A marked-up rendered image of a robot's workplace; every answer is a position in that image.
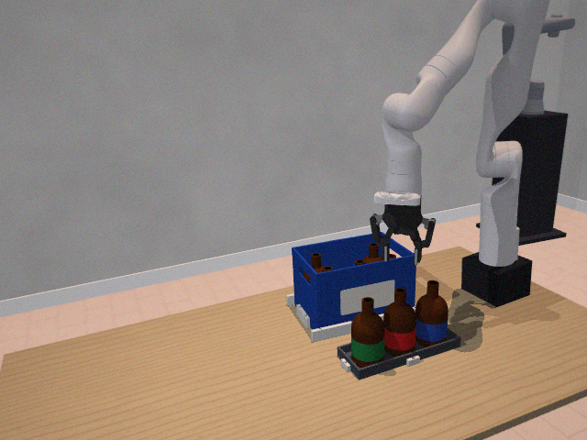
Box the blue crate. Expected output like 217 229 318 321
292 234 415 330

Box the brown bottle with green label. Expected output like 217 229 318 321
351 297 384 368

